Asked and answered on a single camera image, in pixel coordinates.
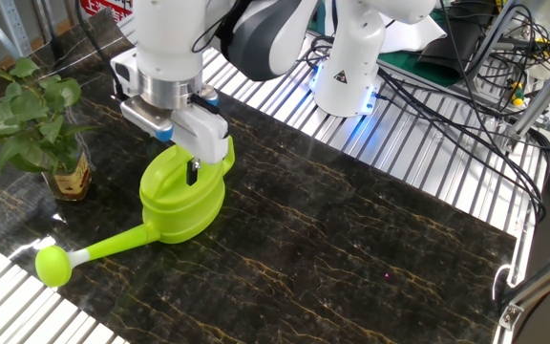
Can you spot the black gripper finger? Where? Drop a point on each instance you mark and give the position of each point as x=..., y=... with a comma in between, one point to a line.
x=191, y=174

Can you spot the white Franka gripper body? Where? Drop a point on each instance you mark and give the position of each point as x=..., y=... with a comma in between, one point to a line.
x=203, y=136

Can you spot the lime green watering can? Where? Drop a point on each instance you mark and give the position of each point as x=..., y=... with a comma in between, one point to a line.
x=179, y=205

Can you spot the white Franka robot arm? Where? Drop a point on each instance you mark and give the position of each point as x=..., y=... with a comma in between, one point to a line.
x=170, y=48

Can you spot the green leafy plant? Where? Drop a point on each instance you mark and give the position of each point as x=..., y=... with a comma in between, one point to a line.
x=27, y=110

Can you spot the glass bottle with label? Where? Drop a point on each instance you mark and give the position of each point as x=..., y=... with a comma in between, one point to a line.
x=72, y=184

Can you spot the dark marble pattern mat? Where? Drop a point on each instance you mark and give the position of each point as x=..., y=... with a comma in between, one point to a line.
x=327, y=239

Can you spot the red white sign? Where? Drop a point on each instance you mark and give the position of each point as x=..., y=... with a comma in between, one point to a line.
x=108, y=7

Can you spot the white cloth sheet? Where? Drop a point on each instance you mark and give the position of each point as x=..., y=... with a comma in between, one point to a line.
x=413, y=36

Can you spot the black pouch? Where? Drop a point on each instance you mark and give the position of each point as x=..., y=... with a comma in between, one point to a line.
x=451, y=48

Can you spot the yellow green screwdriver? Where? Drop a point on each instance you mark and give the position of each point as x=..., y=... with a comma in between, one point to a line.
x=517, y=95

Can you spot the silver blue-tipped camera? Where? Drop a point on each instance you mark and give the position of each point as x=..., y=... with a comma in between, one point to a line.
x=146, y=117
x=210, y=98

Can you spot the grey metal frame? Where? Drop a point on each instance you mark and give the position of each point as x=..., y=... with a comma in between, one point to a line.
x=12, y=28

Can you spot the aluminium diagonal post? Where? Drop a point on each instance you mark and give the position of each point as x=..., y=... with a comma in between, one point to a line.
x=542, y=93

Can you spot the aluminium bracket post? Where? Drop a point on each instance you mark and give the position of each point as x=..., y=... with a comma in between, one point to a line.
x=542, y=282

